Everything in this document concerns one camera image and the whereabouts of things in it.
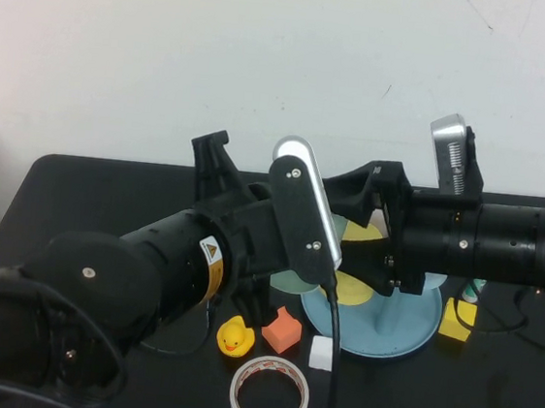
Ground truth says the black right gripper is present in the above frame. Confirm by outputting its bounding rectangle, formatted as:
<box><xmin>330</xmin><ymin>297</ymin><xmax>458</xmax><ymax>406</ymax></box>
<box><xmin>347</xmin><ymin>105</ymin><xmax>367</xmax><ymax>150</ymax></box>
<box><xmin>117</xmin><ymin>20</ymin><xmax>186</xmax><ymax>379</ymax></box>
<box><xmin>314</xmin><ymin>153</ymin><xmax>488</xmax><ymax>305</ymax></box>

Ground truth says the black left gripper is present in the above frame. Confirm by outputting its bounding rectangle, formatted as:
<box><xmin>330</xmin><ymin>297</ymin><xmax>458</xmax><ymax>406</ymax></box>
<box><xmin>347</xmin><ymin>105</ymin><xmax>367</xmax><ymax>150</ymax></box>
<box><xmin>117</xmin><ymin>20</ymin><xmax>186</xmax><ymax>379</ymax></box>
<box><xmin>172</xmin><ymin>126</ymin><xmax>310</xmax><ymax>336</ymax></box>

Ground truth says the pale green plastic cup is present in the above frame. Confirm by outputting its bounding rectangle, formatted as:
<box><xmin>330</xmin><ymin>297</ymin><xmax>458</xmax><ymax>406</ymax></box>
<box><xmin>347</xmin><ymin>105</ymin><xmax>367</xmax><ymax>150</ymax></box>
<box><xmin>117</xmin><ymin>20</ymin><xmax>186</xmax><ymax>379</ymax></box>
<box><xmin>269</xmin><ymin>207</ymin><xmax>350</xmax><ymax>298</ymax></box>

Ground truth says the yellow plastic cup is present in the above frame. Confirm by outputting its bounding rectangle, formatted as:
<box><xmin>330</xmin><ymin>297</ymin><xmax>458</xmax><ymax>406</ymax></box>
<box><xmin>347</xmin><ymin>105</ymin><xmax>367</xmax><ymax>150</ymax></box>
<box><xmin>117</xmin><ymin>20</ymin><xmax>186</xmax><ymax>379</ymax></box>
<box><xmin>332</xmin><ymin>219</ymin><xmax>385</xmax><ymax>309</ymax></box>

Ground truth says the blue cup stand with pegs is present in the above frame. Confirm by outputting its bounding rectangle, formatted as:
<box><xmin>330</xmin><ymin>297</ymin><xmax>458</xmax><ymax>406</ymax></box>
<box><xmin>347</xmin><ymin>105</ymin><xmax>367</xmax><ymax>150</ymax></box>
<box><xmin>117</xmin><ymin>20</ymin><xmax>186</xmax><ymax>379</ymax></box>
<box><xmin>294</xmin><ymin>260</ymin><xmax>447</xmax><ymax>366</ymax></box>

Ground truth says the yellow rubber duck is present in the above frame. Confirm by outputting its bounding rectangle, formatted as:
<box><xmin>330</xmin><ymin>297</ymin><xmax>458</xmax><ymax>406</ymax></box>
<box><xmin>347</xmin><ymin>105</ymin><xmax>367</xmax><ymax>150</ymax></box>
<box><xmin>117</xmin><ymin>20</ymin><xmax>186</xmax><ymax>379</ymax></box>
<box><xmin>213</xmin><ymin>312</ymin><xmax>259</xmax><ymax>361</ymax></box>

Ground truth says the orange foam cube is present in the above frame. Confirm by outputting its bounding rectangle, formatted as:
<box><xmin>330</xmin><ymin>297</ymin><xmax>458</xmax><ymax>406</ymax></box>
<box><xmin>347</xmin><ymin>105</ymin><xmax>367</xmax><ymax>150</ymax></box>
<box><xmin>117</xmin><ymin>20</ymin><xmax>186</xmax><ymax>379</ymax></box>
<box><xmin>258</xmin><ymin>303</ymin><xmax>305</xmax><ymax>356</ymax></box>

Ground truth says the white green glue stick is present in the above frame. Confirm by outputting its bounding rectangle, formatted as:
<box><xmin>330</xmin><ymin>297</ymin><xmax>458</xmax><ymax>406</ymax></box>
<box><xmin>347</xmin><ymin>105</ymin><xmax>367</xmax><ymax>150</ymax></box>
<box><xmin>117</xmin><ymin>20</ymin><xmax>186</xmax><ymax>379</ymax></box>
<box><xmin>458</xmin><ymin>276</ymin><xmax>488</xmax><ymax>306</ymax></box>

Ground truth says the yellow foam cube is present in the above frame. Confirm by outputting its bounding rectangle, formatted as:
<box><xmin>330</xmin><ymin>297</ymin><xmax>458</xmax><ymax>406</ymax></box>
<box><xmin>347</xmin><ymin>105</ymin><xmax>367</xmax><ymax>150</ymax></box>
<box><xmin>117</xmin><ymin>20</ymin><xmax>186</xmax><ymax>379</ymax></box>
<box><xmin>435</xmin><ymin>296</ymin><xmax>481</xmax><ymax>345</ymax></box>

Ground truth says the white foam cube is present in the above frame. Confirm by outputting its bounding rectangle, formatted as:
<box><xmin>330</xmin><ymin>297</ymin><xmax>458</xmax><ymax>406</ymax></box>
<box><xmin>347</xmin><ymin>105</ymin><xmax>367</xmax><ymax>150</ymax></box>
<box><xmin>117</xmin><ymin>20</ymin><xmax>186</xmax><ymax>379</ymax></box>
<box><xmin>306</xmin><ymin>334</ymin><xmax>338</xmax><ymax>373</ymax></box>

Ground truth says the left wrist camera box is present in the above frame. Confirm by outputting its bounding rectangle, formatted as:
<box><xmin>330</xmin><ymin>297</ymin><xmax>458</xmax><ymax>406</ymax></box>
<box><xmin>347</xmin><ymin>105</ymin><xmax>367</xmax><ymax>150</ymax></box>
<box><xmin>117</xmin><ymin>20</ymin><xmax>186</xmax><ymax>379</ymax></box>
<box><xmin>258</xmin><ymin>132</ymin><xmax>357</xmax><ymax>289</ymax></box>

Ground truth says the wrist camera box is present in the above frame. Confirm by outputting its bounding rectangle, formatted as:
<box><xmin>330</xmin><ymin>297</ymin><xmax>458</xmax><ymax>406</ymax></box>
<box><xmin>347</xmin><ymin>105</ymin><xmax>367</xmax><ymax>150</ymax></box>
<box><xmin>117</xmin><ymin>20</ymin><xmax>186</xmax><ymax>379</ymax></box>
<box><xmin>422</xmin><ymin>110</ymin><xmax>493</xmax><ymax>201</ymax></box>
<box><xmin>258</xmin><ymin>132</ymin><xmax>357</xmax><ymax>289</ymax></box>

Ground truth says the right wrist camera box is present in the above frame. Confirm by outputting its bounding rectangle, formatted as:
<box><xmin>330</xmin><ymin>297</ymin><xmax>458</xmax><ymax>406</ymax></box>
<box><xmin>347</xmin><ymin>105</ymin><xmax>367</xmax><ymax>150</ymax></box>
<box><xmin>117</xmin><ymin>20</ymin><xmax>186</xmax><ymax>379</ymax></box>
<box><xmin>422</xmin><ymin>110</ymin><xmax>493</xmax><ymax>201</ymax></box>

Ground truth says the thin black cable loop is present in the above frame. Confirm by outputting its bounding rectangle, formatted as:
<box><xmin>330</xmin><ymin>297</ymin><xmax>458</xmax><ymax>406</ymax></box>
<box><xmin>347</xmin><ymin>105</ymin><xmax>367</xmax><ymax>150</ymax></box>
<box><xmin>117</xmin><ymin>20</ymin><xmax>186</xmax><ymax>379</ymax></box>
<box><xmin>138</xmin><ymin>291</ymin><xmax>215</xmax><ymax>361</ymax></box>

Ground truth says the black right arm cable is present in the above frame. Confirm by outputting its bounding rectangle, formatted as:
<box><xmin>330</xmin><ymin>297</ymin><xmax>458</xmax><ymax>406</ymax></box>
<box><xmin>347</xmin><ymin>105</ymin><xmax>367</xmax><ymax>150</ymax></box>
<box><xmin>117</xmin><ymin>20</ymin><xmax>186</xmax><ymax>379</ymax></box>
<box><xmin>451</xmin><ymin>276</ymin><xmax>545</xmax><ymax>357</ymax></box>

